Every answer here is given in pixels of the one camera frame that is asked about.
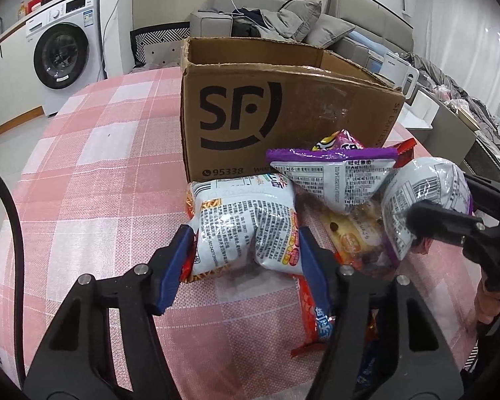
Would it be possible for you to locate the white noodle snack packet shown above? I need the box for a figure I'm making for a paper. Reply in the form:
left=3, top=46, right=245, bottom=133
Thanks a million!
left=185, top=177, right=307, bottom=284

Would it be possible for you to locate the dark grey cushion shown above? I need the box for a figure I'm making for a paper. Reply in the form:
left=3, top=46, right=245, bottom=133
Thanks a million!
left=277, top=0, right=322, bottom=42

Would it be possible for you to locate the black patterned chair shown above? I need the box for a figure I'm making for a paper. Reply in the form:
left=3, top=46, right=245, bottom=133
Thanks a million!
left=130, top=27, right=191, bottom=71

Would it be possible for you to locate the white air purifier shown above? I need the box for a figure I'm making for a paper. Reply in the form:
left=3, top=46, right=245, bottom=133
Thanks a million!
left=364, top=50, right=419, bottom=101

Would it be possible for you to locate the light blue folded blanket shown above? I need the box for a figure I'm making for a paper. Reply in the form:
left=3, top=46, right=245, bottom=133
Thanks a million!
left=346, top=35, right=373, bottom=51

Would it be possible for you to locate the purple white snack packet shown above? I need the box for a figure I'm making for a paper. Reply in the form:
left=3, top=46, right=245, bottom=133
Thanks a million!
left=379, top=156, right=473, bottom=267
left=266, top=147, right=398, bottom=215

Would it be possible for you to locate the grey sofa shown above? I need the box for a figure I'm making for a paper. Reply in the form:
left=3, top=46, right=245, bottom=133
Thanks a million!
left=189, top=0, right=415, bottom=76

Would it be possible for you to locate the brown cardboard box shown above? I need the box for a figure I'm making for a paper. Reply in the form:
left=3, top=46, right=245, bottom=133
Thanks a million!
left=179, top=37, right=401, bottom=184

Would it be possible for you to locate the pink checked tablecloth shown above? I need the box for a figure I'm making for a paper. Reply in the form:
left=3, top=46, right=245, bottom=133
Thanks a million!
left=0, top=67, right=484, bottom=400

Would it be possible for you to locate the red orange snack packet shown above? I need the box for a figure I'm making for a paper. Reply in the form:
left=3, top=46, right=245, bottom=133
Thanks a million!
left=289, top=273, right=338, bottom=359

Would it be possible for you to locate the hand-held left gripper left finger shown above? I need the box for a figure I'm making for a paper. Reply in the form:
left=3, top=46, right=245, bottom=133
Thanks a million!
left=23, top=225, right=196, bottom=400

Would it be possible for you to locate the person's right hand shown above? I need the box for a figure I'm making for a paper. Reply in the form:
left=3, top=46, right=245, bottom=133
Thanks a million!
left=476, top=279, right=500, bottom=325

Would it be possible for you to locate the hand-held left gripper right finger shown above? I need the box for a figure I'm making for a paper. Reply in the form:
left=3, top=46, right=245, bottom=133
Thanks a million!
left=298, top=226, right=463, bottom=400

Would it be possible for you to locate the white washing machine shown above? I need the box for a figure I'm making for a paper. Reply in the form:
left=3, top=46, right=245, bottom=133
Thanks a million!
left=25, top=0, right=107, bottom=117

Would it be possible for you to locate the dark jacket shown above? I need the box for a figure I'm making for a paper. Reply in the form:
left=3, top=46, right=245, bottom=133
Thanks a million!
left=231, top=7, right=269, bottom=38

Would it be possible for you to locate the light grey cushion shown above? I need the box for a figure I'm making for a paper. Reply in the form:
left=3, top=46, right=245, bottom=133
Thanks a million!
left=314, top=13, right=356, bottom=48

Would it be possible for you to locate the grey garment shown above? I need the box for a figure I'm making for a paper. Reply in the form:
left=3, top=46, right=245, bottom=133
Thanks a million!
left=260, top=8, right=305, bottom=42

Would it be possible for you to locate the white charging cable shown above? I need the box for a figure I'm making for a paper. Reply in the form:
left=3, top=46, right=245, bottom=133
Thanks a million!
left=223, top=0, right=251, bottom=19

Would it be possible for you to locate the black cable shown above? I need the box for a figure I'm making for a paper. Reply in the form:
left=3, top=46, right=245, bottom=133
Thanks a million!
left=0, top=158, right=28, bottom=384

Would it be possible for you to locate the pink purple snack packet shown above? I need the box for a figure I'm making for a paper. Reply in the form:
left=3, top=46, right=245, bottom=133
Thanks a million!
left=312, top=129, right=365, bottom=153

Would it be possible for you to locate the clear cookie packet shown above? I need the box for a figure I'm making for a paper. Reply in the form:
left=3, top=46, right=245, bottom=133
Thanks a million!
left=317, top=200, right=394, bottom=273

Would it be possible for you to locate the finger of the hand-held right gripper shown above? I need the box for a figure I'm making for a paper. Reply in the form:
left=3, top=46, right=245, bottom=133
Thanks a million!
left=462, top=173, right=500, bottom=226
left=404, top=202, right=484, bottom=255

